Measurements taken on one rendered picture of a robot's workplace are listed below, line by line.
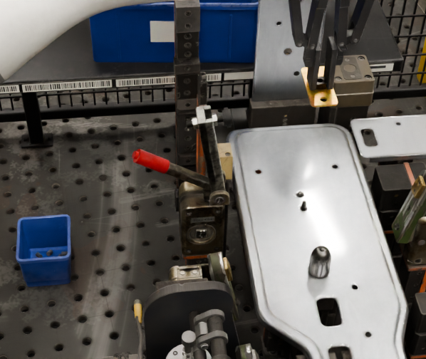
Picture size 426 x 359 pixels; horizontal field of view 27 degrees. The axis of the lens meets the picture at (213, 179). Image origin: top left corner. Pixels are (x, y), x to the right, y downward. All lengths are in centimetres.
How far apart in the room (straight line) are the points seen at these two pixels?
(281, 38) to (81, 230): 58
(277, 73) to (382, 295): 46
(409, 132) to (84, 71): 59
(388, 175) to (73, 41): 64
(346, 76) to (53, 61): 53
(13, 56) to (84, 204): 93
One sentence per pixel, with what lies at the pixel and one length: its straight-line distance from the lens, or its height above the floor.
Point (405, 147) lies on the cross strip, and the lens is 158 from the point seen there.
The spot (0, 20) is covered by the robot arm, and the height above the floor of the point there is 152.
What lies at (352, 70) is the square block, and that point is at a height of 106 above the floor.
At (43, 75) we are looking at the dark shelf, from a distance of 165.
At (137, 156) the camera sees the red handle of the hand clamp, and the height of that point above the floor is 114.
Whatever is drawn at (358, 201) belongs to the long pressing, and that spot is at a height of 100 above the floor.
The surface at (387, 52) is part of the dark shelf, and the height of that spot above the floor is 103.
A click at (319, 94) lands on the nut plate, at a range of 126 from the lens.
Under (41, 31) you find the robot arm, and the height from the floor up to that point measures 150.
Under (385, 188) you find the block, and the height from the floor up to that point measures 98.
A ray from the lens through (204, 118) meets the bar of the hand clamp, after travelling 126.
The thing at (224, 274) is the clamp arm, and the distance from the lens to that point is 123.
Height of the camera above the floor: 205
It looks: 46 degrees down
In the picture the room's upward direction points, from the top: 2 degrees clockwise
